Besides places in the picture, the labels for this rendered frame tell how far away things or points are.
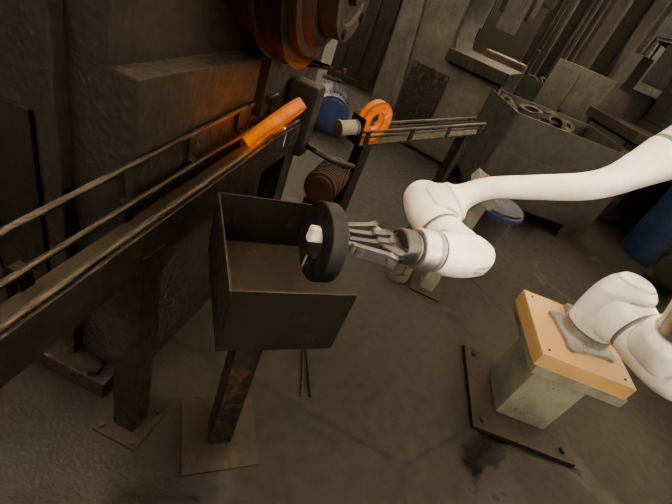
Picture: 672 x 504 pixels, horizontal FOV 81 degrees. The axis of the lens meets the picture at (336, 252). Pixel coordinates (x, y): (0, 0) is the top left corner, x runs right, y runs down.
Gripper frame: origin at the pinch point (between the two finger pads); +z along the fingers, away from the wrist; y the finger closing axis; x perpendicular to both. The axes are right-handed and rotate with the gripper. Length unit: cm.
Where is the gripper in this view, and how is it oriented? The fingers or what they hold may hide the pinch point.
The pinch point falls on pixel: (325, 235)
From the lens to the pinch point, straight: 74.6
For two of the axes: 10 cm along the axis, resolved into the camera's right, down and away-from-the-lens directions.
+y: -2.7, -6.4, 7.2
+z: -8.9, -1.1, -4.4
